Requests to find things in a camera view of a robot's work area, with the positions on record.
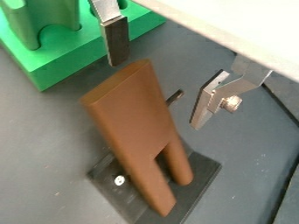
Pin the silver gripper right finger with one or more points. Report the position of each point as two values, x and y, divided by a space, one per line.
219 95

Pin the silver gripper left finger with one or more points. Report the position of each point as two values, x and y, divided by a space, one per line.
114 28

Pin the brown square-circle forked object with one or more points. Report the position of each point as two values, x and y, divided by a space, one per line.
129 109

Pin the black curved fixture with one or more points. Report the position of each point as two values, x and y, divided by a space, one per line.
187 191

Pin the green shape sorter base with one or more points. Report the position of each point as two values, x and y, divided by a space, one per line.
68 50

